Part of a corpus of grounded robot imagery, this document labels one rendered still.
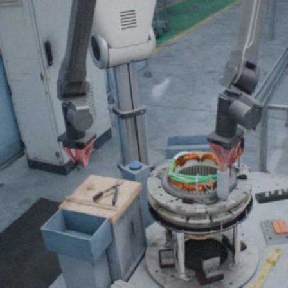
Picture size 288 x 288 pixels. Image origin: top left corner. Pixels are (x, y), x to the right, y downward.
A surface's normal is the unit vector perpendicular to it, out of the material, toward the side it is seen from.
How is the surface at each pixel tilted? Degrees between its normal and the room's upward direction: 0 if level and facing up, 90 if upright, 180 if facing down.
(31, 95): 90
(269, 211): 0
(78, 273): 90
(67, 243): 90
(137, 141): 90
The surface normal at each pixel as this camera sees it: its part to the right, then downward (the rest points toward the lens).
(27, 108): -0.45, 0.44
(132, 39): 0.44, 0.37
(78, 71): 0.38, 0.74
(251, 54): 0.54, 0.07
